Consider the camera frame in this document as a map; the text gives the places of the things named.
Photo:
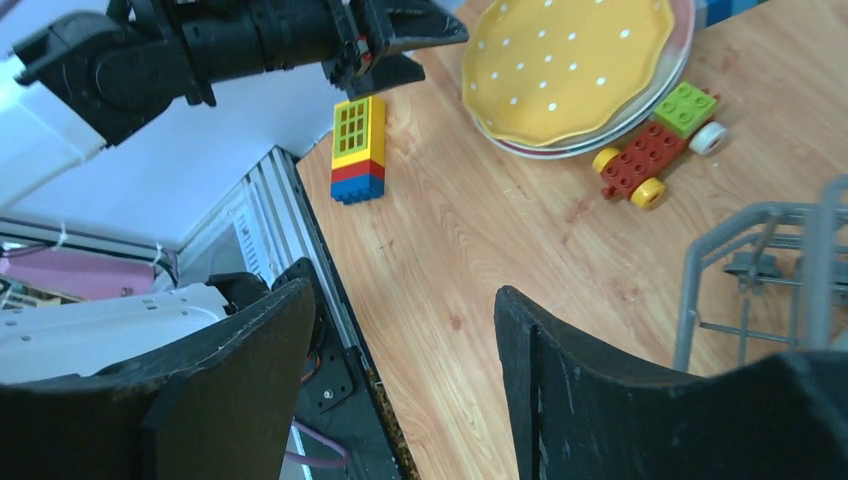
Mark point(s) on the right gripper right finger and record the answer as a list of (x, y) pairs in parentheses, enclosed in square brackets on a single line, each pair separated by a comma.
[(581, 408)]

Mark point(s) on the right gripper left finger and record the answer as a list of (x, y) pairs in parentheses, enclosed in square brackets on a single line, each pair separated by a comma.
[(216, 404)]

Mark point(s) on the grey wire dish rack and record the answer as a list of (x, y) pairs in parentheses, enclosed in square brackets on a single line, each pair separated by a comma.
[(799, 246)]

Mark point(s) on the green blue toy block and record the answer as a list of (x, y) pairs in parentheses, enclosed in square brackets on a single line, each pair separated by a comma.
[(711, 12)]

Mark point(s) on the blue toy brick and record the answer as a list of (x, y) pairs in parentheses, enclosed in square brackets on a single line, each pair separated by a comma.
[(357, 189)]

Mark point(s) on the pink white leaf plate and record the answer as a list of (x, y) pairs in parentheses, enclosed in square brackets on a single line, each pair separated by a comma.
[(636, 112)]

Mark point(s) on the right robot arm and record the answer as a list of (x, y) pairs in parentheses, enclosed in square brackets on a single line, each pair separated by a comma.
[(84, 338)]

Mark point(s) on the yellow toy brick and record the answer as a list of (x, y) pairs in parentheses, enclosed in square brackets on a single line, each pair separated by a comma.
[(359, 131)]

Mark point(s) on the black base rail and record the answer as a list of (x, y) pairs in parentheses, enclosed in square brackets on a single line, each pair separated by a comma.
[(343, 396)]

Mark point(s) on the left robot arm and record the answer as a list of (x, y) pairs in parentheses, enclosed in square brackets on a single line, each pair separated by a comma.
[(89, 80)]

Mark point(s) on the yellow polka dot plate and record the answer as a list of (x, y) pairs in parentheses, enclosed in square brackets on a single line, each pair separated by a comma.
[(563, 66)]

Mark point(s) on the red green toy bricks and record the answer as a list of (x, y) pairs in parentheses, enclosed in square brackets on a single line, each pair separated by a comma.
[(683, 121)]

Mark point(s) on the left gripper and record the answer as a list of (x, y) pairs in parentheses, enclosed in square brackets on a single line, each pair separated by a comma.
[(369, 33)]

